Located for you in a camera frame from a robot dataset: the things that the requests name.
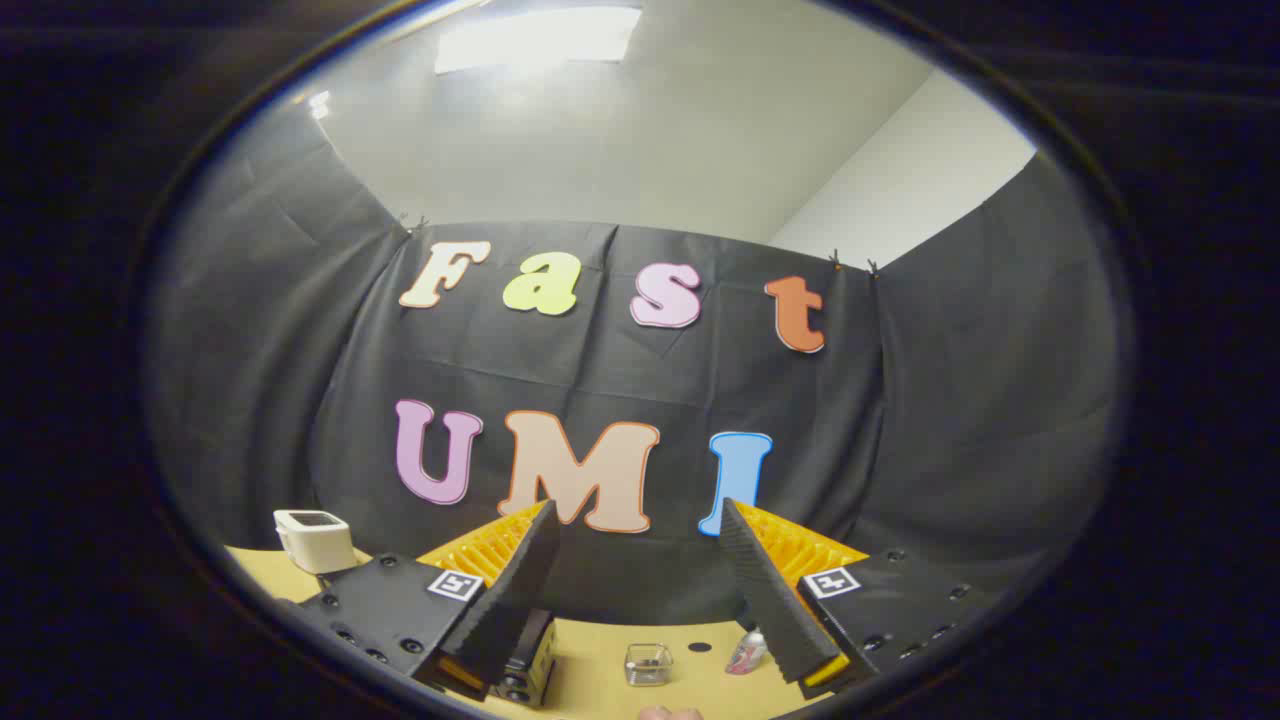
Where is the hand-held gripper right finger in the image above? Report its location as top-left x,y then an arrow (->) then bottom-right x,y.
718,497 -> 991,701

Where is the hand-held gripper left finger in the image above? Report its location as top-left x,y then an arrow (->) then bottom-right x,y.
272,498 -> 562,707

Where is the pink and white tube bottle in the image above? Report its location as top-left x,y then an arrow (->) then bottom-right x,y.
726,629 -> 769,677

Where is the white box-shaped appliance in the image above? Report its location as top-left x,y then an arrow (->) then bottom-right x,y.
273,508 -> 358,576

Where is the small wire basket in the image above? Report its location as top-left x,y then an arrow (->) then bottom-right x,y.
624,643 -> 674,688

